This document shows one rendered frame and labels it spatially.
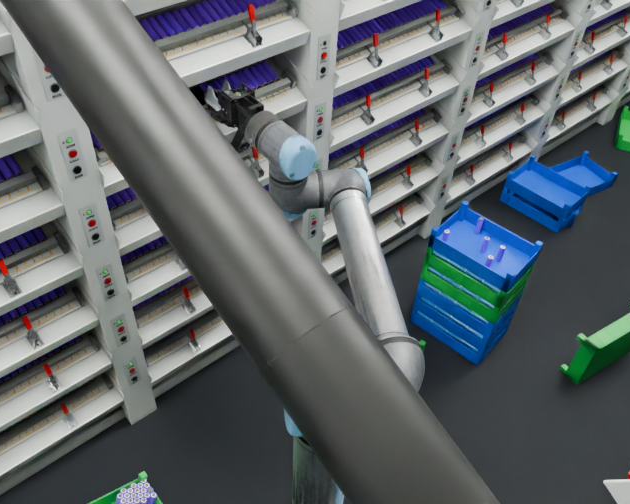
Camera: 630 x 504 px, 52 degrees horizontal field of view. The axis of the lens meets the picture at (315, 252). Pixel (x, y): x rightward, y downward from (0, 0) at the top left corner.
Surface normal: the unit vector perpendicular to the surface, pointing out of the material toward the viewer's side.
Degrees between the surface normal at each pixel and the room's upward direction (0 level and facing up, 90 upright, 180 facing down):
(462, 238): 0
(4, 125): 20
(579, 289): 0
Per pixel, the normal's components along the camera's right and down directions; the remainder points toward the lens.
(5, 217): 0.27, -0.46
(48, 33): -0.42, 0.07
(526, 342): 0.04, -0.70
